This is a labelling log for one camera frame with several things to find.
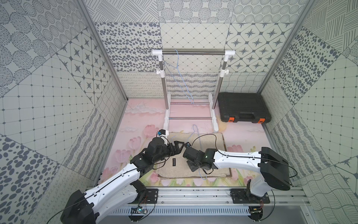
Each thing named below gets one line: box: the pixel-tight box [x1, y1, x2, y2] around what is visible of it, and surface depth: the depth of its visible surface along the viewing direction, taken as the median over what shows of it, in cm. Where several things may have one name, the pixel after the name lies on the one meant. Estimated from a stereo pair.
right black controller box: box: [247, 205, 264, 222], surface depth 73 cm
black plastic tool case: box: [217, 91, 272, 124], surface depth 107 cm
